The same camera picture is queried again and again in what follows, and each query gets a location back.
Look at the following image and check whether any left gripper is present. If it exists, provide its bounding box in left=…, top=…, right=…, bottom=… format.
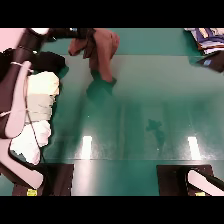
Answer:
left=65, top=27, right=97, bottom=42

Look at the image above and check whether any beige garment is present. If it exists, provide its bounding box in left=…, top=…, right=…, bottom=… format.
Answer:
left=25, top=94, right=57, bottom=124

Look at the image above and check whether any cream garment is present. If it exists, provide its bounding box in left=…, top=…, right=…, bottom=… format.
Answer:
left=25, top=71, right=62, bottom=98

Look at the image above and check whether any blue white patterned garment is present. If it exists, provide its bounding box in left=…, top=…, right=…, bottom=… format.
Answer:
left=183, top=27, right=224, bottom=56

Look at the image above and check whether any black garment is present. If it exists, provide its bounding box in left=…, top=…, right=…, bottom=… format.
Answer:
left=195, top=49, right=224, bottom=74
left=0, top=48, right=68, bottom=83

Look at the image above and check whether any black cable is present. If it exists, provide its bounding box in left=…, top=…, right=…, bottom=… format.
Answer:
left=24, top=66, right=47, bottom=165

